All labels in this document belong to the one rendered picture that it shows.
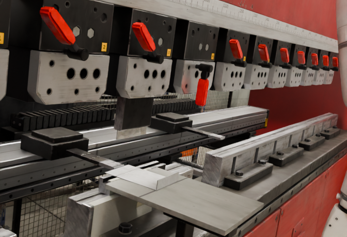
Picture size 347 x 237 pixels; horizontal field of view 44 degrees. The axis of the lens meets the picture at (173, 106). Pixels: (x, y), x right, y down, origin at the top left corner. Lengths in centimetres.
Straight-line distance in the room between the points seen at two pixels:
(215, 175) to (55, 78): 76
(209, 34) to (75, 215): 51
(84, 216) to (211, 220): 24
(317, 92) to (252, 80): 165
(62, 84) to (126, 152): 67
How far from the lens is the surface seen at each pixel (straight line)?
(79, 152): 103
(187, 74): 96
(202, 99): 98
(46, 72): 64
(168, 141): 149
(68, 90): 68
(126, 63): 78
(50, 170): 110
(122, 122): 86
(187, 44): 95
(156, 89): 87
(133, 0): 78
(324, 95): 294
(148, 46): 77
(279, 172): 160
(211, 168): 131
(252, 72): 131
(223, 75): 113
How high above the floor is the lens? 130
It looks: 9 degrees down
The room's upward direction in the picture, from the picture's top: 8 degrees clockwise
